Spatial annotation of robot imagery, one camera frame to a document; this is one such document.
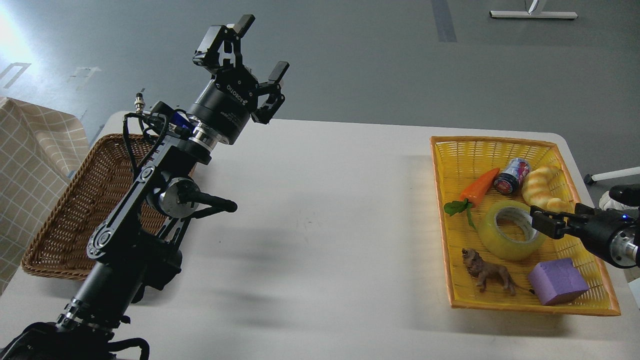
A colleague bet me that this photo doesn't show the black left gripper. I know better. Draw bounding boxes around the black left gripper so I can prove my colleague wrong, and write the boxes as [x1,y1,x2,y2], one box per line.
[187,14,290,145]

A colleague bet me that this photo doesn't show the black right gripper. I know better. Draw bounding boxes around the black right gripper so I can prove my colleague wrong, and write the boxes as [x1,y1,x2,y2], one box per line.
[529,203,639,269]

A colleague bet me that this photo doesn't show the yellow tape roll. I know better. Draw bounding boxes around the yellow tape roll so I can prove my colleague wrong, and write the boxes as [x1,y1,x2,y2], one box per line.
[477,200,549,261]

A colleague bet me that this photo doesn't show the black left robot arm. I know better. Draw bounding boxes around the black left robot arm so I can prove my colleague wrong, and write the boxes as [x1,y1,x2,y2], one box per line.
[1,14,290,360]

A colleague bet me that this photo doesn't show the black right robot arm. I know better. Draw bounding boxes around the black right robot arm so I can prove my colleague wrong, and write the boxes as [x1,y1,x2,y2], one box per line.
[529,203,640,269]

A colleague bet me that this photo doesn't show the toy bread croissant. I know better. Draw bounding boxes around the toy bread croissant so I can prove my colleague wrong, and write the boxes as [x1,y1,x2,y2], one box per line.
[521,165,574,214]

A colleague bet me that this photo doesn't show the purple foam block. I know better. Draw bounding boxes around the purple foam block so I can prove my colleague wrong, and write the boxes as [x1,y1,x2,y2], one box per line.
[526,257,590,306]

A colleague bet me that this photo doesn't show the white chair leg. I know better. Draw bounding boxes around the white chair leg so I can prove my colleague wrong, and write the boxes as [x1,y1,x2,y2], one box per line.
[583,166,640,185]

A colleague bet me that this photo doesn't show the small soda can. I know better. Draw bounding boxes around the small soda can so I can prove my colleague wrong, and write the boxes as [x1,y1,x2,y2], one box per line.
[493,157,531,196]

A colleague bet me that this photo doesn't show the seated person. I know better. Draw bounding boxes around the seated person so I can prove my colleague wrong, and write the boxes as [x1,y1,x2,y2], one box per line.
[598,183,640,211]

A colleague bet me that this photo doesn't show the yellow plastic basket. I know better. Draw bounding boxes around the yellow plastic basket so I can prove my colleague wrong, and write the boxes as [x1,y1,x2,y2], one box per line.
[430,136,621,316]

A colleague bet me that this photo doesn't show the orange toy carrot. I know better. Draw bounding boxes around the orange toy carrot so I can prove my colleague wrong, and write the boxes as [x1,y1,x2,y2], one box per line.
[442,167,500,230]

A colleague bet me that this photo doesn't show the brown toy lion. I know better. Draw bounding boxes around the brown toy lion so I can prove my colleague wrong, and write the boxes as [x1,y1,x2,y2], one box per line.
[461,248,536,296]

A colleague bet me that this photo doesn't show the beige checkered cloth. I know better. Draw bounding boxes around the beige checkered cloth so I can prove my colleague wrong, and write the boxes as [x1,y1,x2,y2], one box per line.
[0,96,89,291]

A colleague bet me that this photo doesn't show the brown wicker basket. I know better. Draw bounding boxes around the brown wicker basket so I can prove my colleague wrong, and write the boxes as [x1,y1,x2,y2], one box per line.
[21,133,198,281]

